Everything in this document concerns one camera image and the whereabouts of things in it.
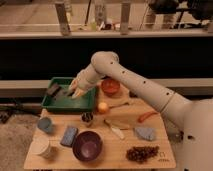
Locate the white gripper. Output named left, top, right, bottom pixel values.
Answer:
left=68, top=69, right=98, bottom=99

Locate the black brush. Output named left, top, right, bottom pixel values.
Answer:
left=46, top=84, right=60, bottom=96

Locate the purple bowl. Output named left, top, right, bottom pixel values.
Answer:
left=72, top=131, right=103, bottom=162

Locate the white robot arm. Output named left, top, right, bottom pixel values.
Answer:
left=68, top=51, right=213, bottom=171

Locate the red bowl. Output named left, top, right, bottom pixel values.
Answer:
left=101, top=78, right=120, bottom=96

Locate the green plastic tray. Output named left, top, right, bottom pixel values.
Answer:
left=40, top=76, right=98, bottom=114

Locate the small dark metal cup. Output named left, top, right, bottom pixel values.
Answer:
left=81, top=112, right=93, bottom=127

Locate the yellow ball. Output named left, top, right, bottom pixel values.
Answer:
left=97, top=102, right=109, bottom=113

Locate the blue sponge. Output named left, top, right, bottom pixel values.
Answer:
left=60, top=126, right=78, bottom=147

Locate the small blue cup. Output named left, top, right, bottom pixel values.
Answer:
left=37, top=117, right=53, bottom=133

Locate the white cup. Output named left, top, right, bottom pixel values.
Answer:
left=32, top=136, right=51, bottom=158

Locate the red chili pepper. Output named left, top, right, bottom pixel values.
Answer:
left=138, top=111, right=157, bottom=123

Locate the blue grey cloth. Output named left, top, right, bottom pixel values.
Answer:
left=134, top=127, right=156, bottom=141

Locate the dark grape bunch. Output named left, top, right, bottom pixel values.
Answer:
left=126, top=146, right=159, bottom=163

